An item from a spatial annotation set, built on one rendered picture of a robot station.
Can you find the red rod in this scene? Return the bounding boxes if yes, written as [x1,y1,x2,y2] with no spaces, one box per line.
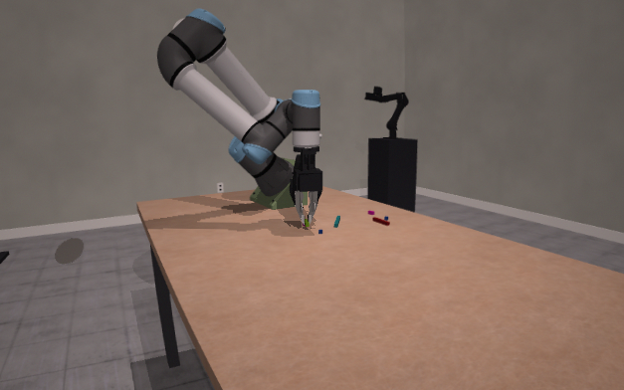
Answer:
[372,217,390,226]

